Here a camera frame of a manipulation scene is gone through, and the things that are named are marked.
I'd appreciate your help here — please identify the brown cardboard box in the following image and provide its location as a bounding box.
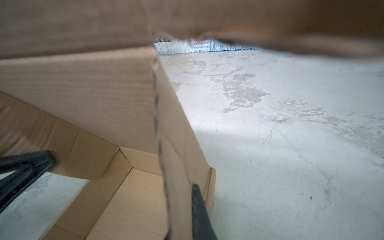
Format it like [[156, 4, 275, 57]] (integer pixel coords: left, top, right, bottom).
[[1, 1, 384, 240]]

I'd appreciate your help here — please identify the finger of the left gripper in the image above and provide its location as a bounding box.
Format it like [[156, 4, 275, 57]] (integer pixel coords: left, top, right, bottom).
[[1, 150, 56, 212]]

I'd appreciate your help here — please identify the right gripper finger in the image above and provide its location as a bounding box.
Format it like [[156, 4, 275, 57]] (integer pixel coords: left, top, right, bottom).
[[192, 184, 218, 240]]

